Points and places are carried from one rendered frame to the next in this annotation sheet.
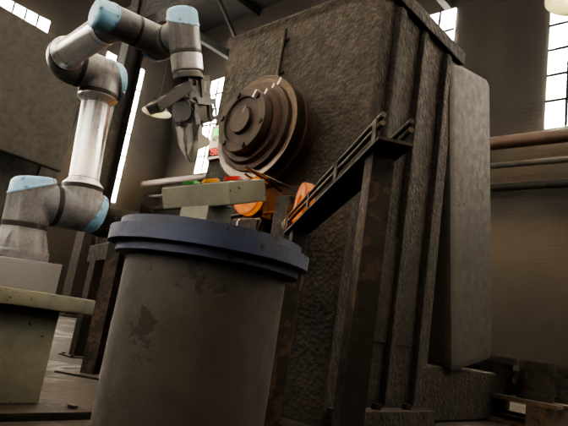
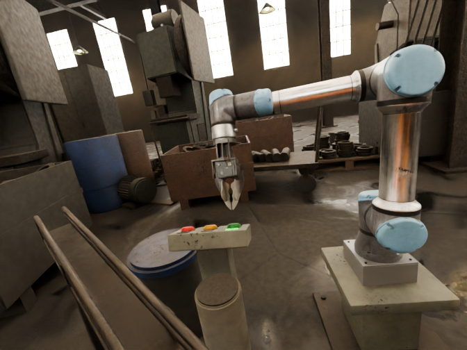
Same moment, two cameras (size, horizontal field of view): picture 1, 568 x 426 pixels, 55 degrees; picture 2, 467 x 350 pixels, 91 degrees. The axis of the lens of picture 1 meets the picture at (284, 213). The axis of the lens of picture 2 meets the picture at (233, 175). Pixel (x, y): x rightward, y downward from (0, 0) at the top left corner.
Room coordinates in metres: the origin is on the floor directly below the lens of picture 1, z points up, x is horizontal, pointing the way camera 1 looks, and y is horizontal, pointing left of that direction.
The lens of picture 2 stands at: (1.82, -0.11, 0.94)
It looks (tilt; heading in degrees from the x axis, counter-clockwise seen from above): 15 degrees down; 146
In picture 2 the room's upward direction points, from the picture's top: 9 degrees counter-clockwise
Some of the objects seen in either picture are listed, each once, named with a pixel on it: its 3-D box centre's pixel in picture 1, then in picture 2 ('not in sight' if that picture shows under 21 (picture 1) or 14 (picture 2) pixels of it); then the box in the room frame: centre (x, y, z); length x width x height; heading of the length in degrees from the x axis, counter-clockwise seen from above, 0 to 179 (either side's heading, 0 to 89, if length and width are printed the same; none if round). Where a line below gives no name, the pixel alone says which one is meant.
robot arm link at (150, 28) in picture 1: (156, 40); (254, 104); (1.26, 0.38, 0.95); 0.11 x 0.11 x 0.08; 41
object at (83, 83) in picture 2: not in sight; (93, 129); (-3.19, 0.36, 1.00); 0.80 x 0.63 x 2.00; 51
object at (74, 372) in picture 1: (103, 286); not in sight; (2.36, 0.71, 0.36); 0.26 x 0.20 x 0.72; 81
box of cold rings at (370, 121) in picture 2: not in sight; (422, 123); (0.78, 3.62, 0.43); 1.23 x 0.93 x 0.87; 44
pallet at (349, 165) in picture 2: not in sight; (342, 147); (0.05, 3.00, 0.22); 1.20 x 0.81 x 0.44; 41
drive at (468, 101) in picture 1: (401, 242); not in sight; (3.06, -0.69, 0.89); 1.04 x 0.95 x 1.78; 136
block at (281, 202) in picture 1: (287, 228); not in sight; (2.06, -0.02, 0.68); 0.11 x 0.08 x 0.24; 136
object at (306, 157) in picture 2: not in sight; (270, 146); (-0.14, 1.80, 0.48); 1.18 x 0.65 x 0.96; 36
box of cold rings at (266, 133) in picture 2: not in sight; (260, 139); (-1.32, 2.73, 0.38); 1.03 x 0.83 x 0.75; 49
